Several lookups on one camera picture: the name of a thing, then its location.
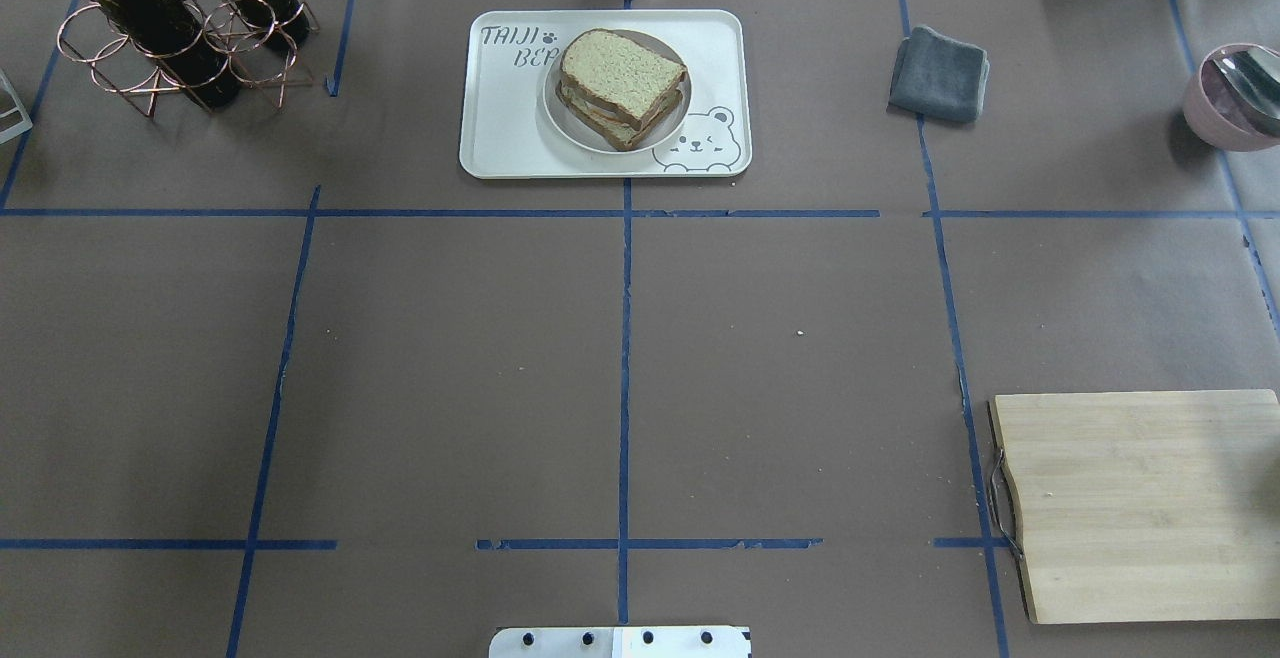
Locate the bread slice toast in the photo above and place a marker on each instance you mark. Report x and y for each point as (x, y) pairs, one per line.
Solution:
(626, 80)

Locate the cream bear tray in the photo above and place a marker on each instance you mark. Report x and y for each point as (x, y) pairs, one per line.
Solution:
(506, 132)

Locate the bottom bread slice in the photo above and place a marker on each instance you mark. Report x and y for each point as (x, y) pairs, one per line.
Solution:
(612, 129)

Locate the grey folded cloth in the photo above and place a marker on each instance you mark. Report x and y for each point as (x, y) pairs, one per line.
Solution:
(939, 77)

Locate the wooden cutting board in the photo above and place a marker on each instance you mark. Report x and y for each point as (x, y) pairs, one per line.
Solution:
(1143, 506)

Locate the dark green wine bottle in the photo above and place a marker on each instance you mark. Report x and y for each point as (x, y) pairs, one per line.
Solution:
(169, 30)

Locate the pink bowl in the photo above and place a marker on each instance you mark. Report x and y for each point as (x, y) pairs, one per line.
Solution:
(1212, 111)

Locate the metal scoop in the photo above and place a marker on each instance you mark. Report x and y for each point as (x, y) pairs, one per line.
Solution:
(1253, 85)

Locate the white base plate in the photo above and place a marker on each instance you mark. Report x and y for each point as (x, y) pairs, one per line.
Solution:
(623, 641)

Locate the copper wire bottle rack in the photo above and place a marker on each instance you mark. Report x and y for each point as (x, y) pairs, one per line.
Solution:
(116, 65)

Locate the white wire cup rack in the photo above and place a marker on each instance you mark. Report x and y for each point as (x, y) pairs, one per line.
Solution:
(15, 119)

